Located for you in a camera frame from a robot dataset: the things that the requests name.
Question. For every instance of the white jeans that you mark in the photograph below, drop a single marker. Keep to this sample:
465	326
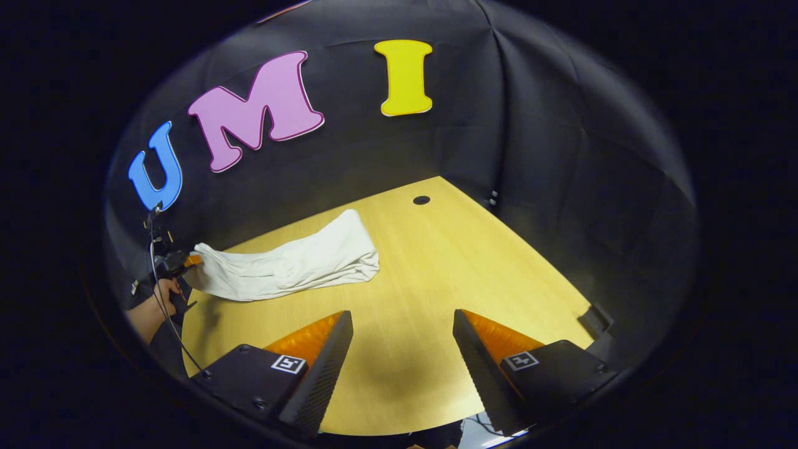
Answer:
293	265

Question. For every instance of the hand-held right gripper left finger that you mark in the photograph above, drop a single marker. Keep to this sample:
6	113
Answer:
324	374

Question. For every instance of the black backdrop cloth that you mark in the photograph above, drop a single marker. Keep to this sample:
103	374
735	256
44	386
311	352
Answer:
530	125

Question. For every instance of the black table clamp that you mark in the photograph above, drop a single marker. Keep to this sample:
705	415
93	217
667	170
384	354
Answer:
597	321

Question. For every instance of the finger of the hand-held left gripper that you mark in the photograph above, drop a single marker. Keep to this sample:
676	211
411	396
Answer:
194	260

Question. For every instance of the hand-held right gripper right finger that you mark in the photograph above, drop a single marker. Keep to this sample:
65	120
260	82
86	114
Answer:
477	374

